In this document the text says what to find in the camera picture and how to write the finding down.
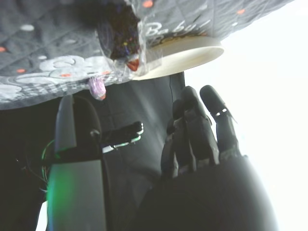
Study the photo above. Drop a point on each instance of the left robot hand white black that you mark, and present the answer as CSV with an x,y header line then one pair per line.
x,y
207,192

